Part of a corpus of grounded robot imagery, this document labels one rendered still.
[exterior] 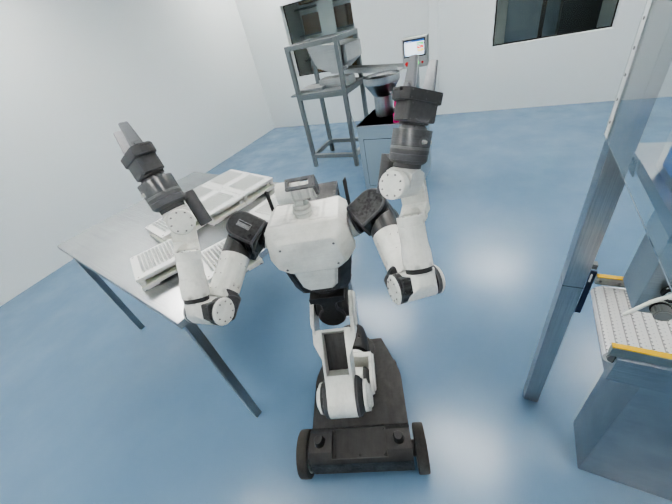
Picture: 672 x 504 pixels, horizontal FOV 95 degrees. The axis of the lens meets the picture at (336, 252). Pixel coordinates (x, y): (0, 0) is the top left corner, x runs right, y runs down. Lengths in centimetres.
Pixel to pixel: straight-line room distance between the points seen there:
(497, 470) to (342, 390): 86
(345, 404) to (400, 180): 82
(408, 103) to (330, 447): 138
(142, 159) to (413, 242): 67
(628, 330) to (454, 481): 97
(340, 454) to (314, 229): 105
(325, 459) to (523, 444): 90
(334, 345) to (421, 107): 85
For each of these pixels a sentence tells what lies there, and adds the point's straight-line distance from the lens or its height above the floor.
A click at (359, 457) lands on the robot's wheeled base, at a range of 159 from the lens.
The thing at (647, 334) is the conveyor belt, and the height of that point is 84.
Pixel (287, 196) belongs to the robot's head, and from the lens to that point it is 90.
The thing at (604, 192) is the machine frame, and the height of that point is 116.
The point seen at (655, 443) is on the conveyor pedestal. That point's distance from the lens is 159.
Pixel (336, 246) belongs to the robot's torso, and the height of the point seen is 116.
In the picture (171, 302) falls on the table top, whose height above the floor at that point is 88.
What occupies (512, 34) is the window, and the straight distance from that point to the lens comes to 583.
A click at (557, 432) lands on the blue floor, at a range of 192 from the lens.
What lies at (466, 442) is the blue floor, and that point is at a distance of 181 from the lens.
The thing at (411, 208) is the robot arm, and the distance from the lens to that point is 80.
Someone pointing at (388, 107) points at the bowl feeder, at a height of 84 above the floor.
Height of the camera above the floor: 169
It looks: 37 degrees down
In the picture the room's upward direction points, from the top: 14 degrees counter-clockwise
